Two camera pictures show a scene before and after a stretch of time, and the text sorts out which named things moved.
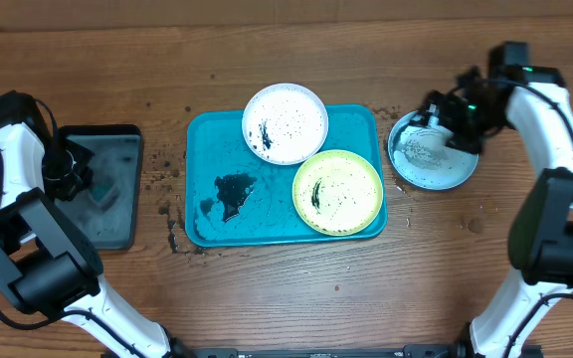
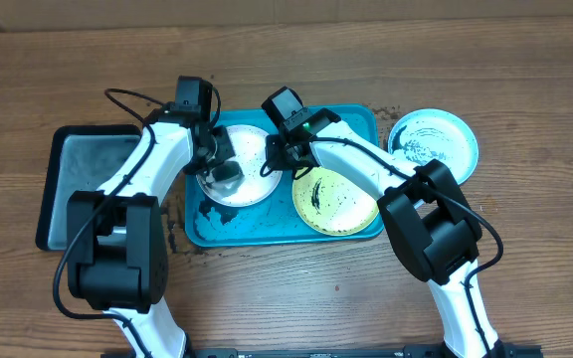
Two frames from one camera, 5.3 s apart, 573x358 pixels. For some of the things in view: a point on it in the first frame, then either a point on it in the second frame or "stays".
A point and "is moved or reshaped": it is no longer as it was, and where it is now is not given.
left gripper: [69, 190] -> [225, 152]
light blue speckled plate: [422, 157] stays
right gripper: [443, 104] -> [275, 145]
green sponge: [100, 186] -> [227, 173]
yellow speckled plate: [337, 193] stays
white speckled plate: [285, 123] is moved or reshaped
